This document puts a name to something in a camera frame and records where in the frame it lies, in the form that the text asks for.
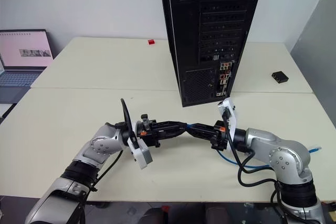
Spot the blue ethernet cable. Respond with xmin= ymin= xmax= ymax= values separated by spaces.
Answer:
xmin=186 ymin=123 xmax=323 ymax=170

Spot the open grey laptop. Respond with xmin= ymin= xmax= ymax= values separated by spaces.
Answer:
xmin=0 ymin=29 xmax=55 ymax=104

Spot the dark rounded shape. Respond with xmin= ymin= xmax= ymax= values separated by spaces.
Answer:
xmin=143 ymin=206 xmax=169 ymax=224

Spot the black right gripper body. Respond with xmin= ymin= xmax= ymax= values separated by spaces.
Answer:
xmin=211 ymin=120 xmax=229 ymax=152

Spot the small black adapter box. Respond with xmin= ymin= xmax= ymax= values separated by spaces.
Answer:
xmin=271 ymin=71 xmax=289 ymax=84

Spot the grey partition panel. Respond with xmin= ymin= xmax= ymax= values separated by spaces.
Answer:
xmin=289 ymin=0 xmax=336 ymax=131

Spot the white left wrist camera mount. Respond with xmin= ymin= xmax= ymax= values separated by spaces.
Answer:
xmin=127 ymin=120 xmax=154 ymax=170

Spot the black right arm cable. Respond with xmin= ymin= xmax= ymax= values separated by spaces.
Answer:
xmin=222 ymin=108 xmax=288 ymax=224

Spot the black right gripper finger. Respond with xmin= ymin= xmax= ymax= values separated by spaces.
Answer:
xmin=189 ymin=129 xmax=214 ymax=142
xmin=188 ymin=123 xmax=216 ymax=133

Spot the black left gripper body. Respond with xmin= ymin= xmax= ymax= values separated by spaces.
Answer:
xmin=136 ymin=113 xmax=161 ymax=148

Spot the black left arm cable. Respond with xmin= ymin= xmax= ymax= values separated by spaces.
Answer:
xmin=78 ymin=98 xmax=140 ymax=224

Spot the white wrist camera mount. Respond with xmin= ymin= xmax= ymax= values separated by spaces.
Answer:
xmin=216 ymin=97 xmax=238 ymax=134
xmin=127 ymin=120 xmax=154 ymax=170

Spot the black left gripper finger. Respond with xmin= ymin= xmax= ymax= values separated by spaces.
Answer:
xmin=157 ymin=127 xmax=189 ymax=141
xmin=156 ymin=121 xmax=189 ymax=131

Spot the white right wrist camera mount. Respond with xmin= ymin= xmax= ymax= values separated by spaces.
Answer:
xmin=216 ymin=97 xmax=238 ymax=134

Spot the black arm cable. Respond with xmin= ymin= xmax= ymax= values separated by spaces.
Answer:
xmin=222 ymin=108 xmax=288 ymax=224
xmin=78 ymin=98 xmax=140 ymax=224

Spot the black computer tower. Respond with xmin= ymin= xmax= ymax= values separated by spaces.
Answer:
xmin=157 ymin=0 xmax=266 ymax=108

